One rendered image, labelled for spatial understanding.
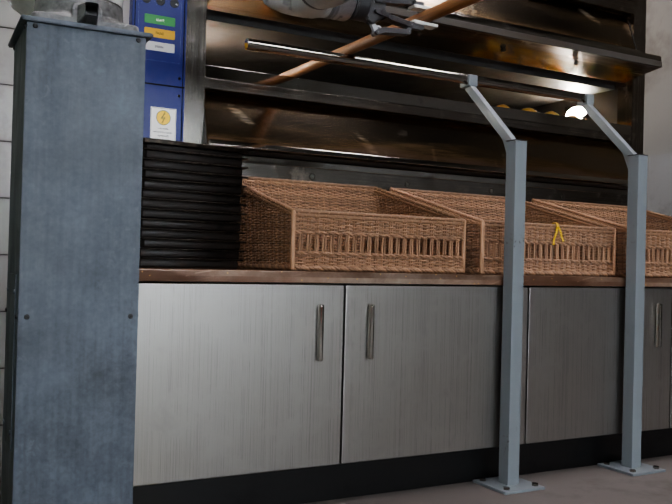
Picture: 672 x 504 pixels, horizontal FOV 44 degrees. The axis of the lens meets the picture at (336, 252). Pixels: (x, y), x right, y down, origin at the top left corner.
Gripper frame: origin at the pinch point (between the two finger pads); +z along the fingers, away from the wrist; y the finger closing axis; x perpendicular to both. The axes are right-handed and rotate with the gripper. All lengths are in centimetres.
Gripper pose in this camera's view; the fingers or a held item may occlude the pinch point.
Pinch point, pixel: (423, 17)
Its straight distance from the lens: 209.0
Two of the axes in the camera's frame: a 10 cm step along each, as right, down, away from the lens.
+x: 4.8, 0.0, -8.8
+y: -0.3, 10.0, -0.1
